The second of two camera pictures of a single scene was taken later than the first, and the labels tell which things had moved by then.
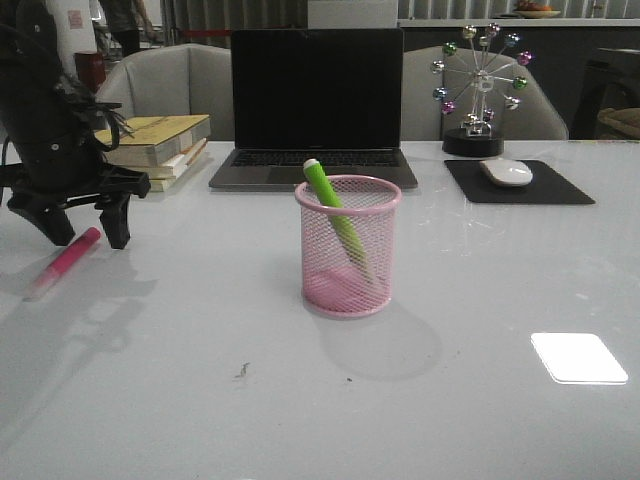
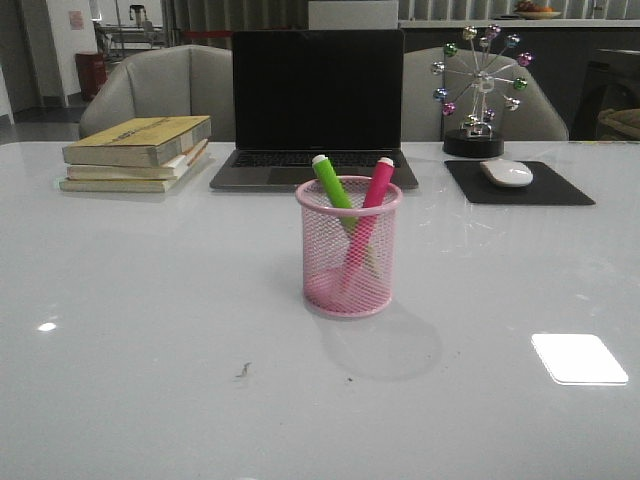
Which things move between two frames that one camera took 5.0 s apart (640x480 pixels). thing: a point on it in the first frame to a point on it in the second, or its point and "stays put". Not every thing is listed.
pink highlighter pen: (71, 254) to (377, 190)
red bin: (91, 69) stays put
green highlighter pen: (330, 202) to (342, 203)
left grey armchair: (174, 80) stays put
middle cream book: (173, 167) stays put
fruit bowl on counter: (530, 9) stays put
